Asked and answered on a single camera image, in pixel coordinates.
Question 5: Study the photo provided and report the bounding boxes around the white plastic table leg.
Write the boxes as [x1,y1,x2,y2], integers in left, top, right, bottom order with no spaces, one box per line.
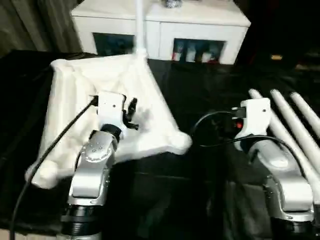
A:
[289,91,320,122]
[248,89,320,187]
[134,0,149,61]
[270,89,320,141]

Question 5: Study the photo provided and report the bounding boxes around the white cabinet with openings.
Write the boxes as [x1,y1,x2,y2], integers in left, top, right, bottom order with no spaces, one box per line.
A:
[71,0,252,66]

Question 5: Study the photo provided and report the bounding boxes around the black work mat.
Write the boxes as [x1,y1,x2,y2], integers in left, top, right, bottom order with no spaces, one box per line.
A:
[0,49,320,236]

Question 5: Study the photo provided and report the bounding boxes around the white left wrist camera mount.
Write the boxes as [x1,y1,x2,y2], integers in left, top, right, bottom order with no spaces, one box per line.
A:
[96,91,128,138]

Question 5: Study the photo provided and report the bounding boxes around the white plastic table top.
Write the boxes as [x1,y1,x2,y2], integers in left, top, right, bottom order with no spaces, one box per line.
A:
[24,53,193,190]

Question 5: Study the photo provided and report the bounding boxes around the grey curtain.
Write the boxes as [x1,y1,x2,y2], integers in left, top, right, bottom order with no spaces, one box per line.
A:
[0,0,83,60]

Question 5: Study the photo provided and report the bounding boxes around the small shiny metal ornament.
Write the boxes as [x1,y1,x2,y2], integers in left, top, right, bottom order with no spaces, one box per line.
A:
[162,0,184,10]

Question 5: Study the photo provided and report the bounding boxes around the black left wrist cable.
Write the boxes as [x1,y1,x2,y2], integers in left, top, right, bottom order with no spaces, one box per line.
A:
[9,95,100,240]

